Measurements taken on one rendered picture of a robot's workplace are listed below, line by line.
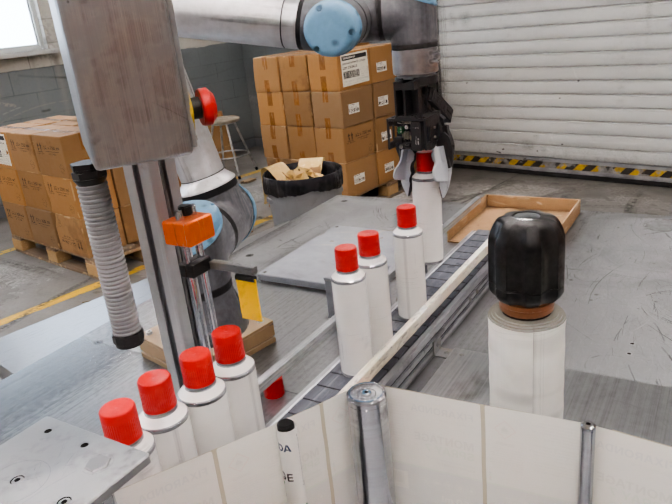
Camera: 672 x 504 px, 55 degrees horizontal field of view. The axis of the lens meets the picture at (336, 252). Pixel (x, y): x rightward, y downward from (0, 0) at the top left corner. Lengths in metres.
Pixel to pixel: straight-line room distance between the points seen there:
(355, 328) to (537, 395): 0.30
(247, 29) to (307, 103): 3.70
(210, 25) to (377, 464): 0.66
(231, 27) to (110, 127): 0.41
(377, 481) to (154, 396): 0.23
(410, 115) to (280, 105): 3.82
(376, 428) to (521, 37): 4.88
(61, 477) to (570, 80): 4.98
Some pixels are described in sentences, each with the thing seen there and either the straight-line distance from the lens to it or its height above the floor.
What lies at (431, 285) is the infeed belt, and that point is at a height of 0.88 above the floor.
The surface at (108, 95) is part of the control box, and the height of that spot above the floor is 1.35.
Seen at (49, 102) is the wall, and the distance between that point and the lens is 6.50.
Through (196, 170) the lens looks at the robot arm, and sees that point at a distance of 1.21.
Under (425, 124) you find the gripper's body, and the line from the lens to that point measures 1.06.
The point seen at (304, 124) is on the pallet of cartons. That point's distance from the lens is 4.74.
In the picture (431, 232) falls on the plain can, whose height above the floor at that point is 1.02.
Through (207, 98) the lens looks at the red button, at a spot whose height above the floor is 1.33.
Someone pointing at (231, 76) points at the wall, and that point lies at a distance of 7.59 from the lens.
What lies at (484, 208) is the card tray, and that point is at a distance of 1.89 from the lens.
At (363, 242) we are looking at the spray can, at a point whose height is 1.08.
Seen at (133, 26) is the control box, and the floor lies 1.41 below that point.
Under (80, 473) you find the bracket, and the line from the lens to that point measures 0.46.
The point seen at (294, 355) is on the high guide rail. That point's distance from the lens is 0.91.
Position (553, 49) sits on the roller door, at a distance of 5.26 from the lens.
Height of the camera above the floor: 1.40
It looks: 20 degrees down
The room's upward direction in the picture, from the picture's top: 6 degrees counter-clockwise
